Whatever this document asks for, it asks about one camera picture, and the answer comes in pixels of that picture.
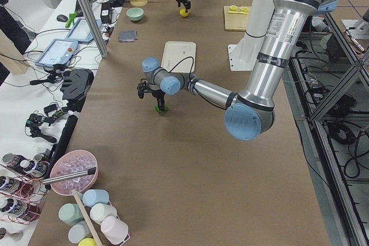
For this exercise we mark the white cup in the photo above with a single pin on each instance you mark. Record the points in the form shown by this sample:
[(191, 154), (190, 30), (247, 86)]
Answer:
[(100, 212)]

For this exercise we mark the yellow lemon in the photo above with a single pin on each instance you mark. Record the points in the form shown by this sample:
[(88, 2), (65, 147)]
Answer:
[(184, 13)]

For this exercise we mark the blue cup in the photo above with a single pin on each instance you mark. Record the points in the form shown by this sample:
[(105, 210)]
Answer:
[(95, 196)]

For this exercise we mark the green cup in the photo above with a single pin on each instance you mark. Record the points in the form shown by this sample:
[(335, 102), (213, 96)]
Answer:
[(70, 214)]

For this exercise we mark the metal tongs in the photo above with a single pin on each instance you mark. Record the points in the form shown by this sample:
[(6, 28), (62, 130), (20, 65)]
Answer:
[(57, 179)]

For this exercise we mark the mint green bowl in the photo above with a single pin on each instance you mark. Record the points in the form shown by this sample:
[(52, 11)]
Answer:
[(135, 14)]

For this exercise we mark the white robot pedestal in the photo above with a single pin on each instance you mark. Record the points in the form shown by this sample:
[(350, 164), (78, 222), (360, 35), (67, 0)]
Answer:
[(243, 56)]

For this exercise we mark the pink cup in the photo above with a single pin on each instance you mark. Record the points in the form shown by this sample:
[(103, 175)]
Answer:
[(115, 230)]

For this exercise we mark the blue teach pendant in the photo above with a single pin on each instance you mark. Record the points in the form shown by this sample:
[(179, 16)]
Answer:
[(59, 52), (80, 32)]

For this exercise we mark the pink bowl of ice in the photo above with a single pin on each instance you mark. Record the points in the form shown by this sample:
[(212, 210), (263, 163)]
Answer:
[(74, 162)]

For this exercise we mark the gripper camera mount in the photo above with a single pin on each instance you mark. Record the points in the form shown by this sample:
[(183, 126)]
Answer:
[(143, 87)]

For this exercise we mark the green lemon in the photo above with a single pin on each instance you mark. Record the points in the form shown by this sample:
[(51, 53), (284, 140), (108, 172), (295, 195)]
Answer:
[(161, 110)]

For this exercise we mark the wooden cutting board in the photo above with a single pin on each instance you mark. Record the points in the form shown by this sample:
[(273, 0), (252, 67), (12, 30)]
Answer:
[(235, 22)]

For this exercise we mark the grey folded cloth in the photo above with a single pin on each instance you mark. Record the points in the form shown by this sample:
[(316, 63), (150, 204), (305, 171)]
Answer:
[(127, 36)]

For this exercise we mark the yellow plastic knife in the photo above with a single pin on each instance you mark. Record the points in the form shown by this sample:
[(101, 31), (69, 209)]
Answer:
[(235, 12)]

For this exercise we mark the cream rabbit tray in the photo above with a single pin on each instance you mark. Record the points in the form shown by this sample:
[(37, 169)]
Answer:
[(179, 56)]

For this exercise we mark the aluminium frame post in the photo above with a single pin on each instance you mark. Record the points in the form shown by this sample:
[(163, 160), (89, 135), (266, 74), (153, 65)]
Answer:
[(91, 21)]

